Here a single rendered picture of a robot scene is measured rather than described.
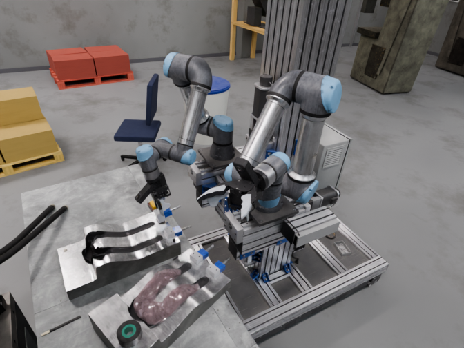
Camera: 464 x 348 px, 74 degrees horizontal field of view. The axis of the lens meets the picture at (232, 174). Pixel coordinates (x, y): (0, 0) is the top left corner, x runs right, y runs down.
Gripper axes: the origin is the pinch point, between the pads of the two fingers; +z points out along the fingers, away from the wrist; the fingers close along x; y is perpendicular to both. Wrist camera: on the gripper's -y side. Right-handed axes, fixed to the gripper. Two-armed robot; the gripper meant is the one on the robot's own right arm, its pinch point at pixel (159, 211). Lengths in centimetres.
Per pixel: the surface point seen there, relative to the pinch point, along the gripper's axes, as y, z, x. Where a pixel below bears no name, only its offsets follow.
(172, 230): 0.7, 4.6, -12.3
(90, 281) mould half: -38.8, 5.6, -17.4
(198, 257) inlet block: 5.1, 11.1, -29.3
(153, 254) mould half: -11.5, 7.8, -17.6
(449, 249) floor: 219, 134, -47
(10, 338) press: -70, 9, -22
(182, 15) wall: 281, -41, 590
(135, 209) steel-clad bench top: -8.1, 10.0, 25.6
